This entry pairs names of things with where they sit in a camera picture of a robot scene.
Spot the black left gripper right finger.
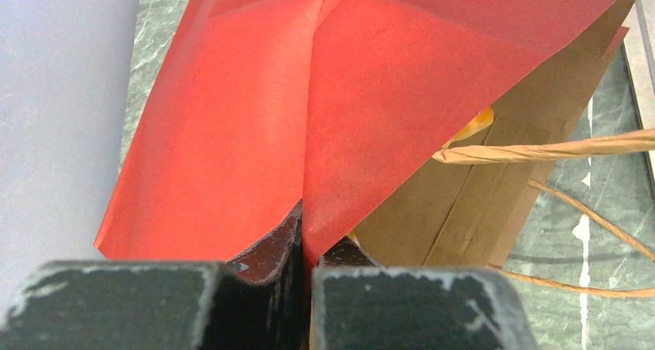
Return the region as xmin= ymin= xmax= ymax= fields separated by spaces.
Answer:
xmin=310 ymin=238 xmax=538 ymax=349

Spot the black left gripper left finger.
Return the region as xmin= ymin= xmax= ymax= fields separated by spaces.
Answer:
xmin=1 ymin=205 xmax=304 ymax=349

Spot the red brown paper bag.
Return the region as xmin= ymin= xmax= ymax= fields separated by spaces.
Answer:
xmin=95 ymin=0 xmax=635 ymax=266

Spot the orange fake bread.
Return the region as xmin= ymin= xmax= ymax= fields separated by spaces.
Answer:
xmin=442 ymin=107 xmax=494 ymax=149

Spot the metal baking tray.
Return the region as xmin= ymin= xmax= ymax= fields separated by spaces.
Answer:
xmin=621 ymin=0 xmax=655 ymax=195

